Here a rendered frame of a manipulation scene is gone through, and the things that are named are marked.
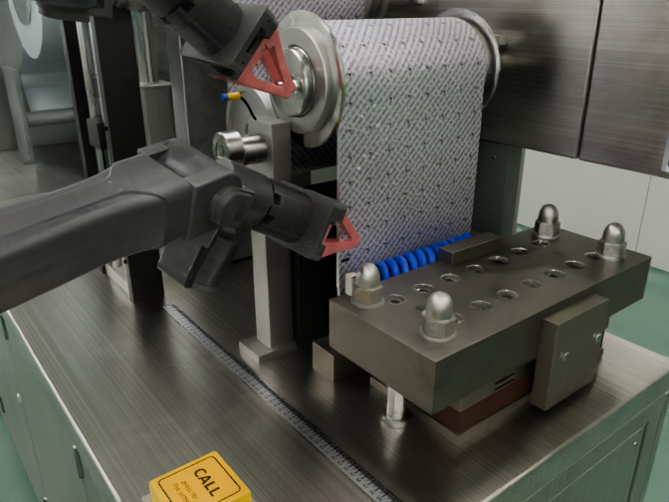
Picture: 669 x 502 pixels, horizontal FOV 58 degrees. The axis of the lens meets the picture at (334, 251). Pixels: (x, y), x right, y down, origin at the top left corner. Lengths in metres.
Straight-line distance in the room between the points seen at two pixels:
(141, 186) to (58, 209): 0.07
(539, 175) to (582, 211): 0.33
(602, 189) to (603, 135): 2.74
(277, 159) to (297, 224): 0.12
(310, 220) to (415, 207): 0.19
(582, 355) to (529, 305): 0.10
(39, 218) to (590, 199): 3.34
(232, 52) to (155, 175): 0.15
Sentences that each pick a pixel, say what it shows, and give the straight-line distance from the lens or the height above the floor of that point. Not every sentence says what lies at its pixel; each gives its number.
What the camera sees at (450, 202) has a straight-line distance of 0.82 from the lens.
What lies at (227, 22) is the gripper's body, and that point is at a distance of 0.59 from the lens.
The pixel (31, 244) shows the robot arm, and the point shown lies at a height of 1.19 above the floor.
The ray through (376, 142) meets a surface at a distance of 0.70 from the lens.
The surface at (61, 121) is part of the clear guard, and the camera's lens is 1.62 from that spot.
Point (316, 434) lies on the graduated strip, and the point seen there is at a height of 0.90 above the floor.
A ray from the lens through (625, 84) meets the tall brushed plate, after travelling 0.82.
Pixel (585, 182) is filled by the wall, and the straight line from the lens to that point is 3.61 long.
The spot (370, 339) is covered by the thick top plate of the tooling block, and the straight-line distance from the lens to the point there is 0.63.
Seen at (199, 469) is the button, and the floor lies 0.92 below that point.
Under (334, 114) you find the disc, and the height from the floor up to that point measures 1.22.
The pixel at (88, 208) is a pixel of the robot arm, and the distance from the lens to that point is 0.45.
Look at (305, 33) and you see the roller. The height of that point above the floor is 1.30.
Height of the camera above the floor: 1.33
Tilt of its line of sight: 22 degrees down
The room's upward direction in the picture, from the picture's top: straight up
